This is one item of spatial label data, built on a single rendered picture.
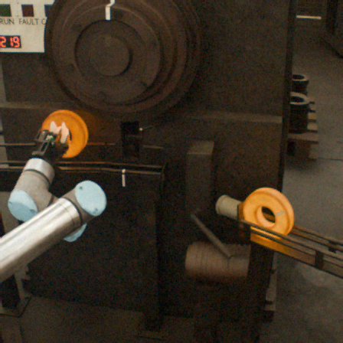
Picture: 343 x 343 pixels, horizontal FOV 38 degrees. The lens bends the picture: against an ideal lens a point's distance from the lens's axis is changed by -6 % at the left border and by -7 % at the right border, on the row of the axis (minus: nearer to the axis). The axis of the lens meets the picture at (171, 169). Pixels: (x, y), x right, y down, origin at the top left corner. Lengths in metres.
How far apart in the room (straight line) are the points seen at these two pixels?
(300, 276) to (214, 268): 0.85
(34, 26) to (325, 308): 1.58
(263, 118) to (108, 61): 0.53
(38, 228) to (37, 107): 0.66
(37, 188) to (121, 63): 0.41
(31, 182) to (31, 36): 0.54
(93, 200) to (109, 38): 0.43
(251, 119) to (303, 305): 0.93
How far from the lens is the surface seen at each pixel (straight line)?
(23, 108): 1.82
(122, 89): 1.46
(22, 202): 1.40
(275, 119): 1.66
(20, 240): 1.21
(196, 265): 1.61
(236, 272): 1.61
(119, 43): 1.41
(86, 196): 1.31
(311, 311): 2.23
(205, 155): 1.58
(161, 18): 1.43
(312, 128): 3.47
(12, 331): 2.16
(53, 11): 1.55
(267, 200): 1.44
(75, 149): 1.67
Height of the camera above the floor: 1.51
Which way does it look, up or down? 29 degrees down
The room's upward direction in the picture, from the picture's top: 1 degrees counter-clockwise
